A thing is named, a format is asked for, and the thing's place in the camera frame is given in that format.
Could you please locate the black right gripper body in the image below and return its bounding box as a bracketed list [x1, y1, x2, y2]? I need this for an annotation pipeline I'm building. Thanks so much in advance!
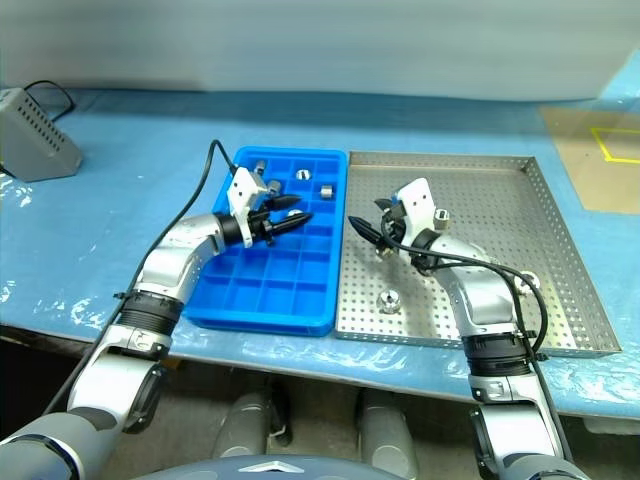
[377, 202, 412, 250]

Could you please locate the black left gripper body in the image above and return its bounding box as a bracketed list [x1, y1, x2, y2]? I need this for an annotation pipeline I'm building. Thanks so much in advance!
[247, 197, 280, 249]

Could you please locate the blue compartment tray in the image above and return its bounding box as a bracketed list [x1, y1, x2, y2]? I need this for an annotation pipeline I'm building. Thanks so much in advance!
[182, 145, 350, 337]

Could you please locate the grey vented power supply box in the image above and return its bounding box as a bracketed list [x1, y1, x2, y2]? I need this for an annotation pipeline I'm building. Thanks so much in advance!
[0, 88, 84, 182]

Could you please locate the perforated metal tray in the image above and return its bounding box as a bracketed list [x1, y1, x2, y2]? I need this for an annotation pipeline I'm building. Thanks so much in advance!
[332, 150, 624, 359]

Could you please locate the brown cardboard sheet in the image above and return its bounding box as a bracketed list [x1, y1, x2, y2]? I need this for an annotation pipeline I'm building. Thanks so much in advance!
[539, 104, 640, 216]

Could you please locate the grey rounded leg cover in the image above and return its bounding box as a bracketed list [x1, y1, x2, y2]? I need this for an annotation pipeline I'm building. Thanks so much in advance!
[357, 389, 421, 476]
[212, 392, 281, 459]

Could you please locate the grey-blue robot chest cover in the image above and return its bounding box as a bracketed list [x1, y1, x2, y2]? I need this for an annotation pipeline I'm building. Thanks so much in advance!
[104, 452, 401, 480]

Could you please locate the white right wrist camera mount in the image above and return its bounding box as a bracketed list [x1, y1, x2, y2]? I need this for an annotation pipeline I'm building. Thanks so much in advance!
[392, 177, 439, 246]

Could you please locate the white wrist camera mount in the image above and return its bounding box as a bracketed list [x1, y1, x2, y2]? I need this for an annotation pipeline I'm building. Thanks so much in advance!
[392, 177, 439, 246]
[225, 167, 269, 249]

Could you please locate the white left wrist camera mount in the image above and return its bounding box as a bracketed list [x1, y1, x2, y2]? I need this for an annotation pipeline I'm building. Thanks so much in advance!
[225, 167, 269, 249]

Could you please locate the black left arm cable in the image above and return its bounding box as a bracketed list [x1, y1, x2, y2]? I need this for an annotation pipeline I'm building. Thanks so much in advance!
[42, 139, 239, 416]

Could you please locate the black power supply cable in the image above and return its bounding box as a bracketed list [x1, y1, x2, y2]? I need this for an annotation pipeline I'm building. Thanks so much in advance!
[24, 80, 76, 121]

